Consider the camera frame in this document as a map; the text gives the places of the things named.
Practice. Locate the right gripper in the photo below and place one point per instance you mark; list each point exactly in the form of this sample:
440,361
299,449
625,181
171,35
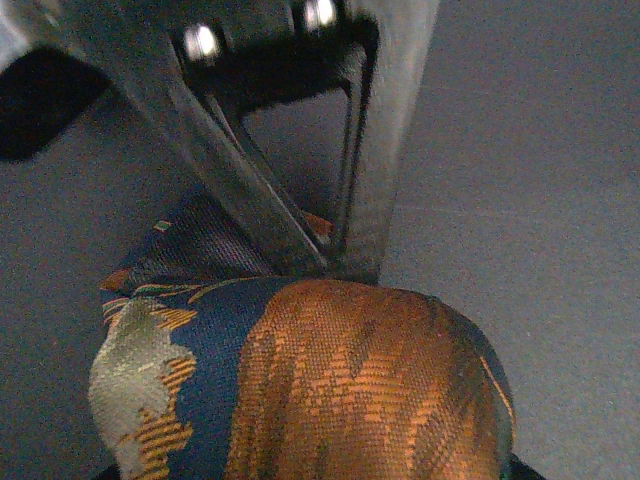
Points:
165,56

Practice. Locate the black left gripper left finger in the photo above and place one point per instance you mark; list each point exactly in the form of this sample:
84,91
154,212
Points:
110,473

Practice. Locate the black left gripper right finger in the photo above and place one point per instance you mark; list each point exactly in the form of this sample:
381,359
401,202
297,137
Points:
516,469

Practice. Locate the brown green patterned tie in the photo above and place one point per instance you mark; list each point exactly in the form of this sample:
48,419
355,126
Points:
216,367

